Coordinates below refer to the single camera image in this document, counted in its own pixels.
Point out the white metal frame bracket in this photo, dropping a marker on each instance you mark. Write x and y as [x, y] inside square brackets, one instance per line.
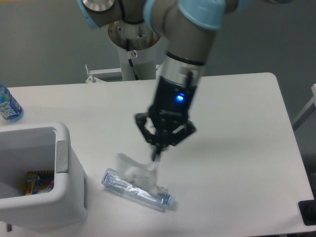
[103, 75]

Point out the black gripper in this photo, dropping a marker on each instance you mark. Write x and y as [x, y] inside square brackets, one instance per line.
[169, 112]

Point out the white frame leg right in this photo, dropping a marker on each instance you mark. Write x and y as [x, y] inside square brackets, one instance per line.
[306, 111]

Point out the clear plastic bottle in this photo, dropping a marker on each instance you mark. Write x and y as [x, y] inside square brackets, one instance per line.
[160, 199]

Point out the black clamp at table edge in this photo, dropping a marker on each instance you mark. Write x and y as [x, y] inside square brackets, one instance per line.
[308, 211]

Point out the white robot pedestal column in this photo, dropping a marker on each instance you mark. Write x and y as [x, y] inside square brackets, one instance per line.
[138, 64]

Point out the white plastic trash can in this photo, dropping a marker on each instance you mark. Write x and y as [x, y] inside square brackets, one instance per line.
[37, 147]

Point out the blue labelled water bottle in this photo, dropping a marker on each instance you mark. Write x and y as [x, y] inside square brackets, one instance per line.
[10, 109]

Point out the white paper wrapper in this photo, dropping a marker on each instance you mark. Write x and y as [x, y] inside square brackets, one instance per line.
[141, 175]

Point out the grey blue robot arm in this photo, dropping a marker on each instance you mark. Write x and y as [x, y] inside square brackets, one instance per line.
[191, 27]

